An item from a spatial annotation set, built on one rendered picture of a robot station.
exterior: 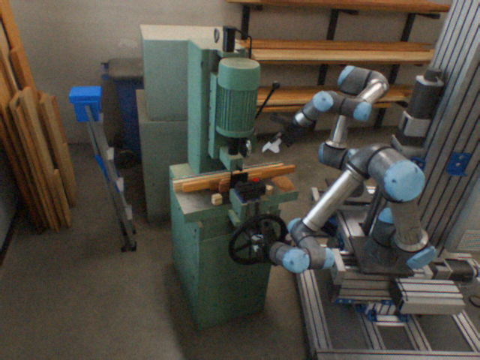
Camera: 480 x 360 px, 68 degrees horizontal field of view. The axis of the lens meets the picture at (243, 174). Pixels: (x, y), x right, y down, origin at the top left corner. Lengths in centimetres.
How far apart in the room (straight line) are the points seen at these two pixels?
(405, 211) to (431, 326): 122
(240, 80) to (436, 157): 86
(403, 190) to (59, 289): 214
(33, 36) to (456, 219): 355
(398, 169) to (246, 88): 69
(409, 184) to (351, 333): 119
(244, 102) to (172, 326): 141
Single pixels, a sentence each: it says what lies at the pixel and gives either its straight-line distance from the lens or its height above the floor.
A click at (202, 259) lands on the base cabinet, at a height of 59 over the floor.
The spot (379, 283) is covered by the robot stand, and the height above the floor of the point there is 70.
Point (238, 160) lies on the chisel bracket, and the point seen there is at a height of 106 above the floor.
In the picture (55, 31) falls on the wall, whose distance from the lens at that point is 383.
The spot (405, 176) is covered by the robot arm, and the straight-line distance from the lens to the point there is 115.
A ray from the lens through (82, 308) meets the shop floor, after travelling 249.
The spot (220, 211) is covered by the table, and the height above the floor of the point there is 87.
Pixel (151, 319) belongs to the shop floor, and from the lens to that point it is 235.
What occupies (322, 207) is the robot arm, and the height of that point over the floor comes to 115.
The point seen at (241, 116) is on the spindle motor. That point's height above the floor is 130.
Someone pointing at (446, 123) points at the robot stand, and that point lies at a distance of 159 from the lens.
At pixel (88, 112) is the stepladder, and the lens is 217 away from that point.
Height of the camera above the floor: 190
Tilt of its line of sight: 32 degrees down
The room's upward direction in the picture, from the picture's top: 6 degrees clockwise
